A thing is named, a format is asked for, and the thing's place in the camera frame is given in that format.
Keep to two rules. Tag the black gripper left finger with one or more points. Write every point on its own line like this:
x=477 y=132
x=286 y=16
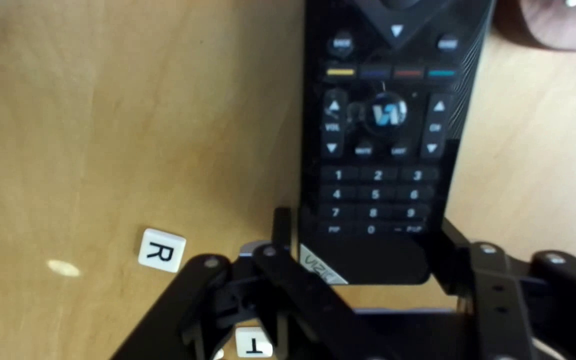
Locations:
x=288 y=292

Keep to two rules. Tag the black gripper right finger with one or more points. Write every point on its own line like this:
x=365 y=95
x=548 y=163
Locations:
x=520 y=307

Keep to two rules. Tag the black TV remote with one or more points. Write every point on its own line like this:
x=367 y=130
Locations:
x=381 y=146

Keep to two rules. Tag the white letter tile T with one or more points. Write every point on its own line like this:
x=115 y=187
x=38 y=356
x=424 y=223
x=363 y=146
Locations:
x=253 y=344

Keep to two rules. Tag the white letter tile R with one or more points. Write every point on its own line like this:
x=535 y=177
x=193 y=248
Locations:
x=160 y=251

